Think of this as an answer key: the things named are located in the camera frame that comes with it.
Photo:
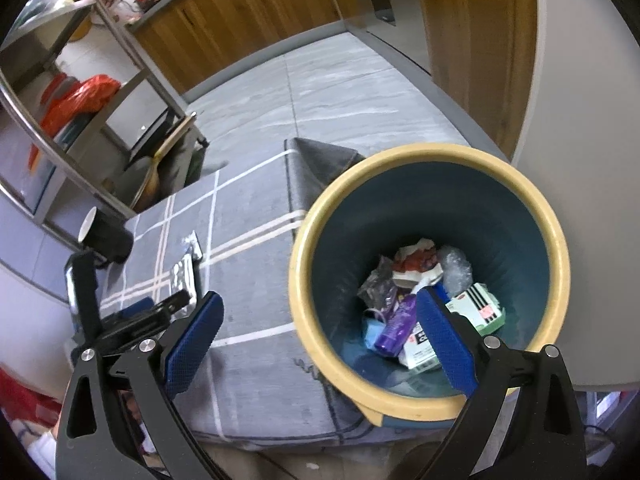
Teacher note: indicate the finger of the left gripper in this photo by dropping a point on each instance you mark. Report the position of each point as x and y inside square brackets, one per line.
[141, 306]
[173, 303]

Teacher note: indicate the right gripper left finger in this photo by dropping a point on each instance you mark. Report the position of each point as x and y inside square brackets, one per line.
[119, 420]

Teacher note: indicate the silver foil blister pack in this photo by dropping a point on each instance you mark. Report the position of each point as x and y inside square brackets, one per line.
[182, 277]

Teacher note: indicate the green white medicine box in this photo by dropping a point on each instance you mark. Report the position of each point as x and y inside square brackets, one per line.
[480, 307]

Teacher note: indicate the purple spray bottle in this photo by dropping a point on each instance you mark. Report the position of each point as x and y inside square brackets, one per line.
[398, 328]

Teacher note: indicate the clear plastic bag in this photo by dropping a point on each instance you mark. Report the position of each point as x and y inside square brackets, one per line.
[457, 274]

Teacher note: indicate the clear plastic blister pack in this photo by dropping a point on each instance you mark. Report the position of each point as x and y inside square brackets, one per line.
[379, 292]

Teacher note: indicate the blue face mask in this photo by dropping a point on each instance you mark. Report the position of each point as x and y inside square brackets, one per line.
[371, 330]

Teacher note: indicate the crushed floral paper cup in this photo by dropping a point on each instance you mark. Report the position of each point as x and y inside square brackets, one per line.
[416, 263]

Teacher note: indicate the yellow rimmed teal trash bin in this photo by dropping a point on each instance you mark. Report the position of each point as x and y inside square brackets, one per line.
[407, 241]

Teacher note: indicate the black mug white inside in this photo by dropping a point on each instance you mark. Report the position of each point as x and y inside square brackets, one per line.
[106, 235]

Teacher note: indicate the grey plaid cloth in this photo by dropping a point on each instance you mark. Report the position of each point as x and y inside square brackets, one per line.
[256, 387]

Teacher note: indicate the stainless steel rack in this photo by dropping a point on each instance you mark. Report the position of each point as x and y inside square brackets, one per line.
[86, 120]

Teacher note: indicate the red plastic bag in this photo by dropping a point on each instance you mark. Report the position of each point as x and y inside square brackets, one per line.
[63, 102]

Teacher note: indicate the stainless steel oven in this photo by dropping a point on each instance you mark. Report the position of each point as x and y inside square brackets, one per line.
[400, 24]

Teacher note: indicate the wooden cabinets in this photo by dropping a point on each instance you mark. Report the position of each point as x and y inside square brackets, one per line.
[482, 51]

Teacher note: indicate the wok with wooden handle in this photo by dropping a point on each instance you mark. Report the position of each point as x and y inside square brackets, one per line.
[139, 186]

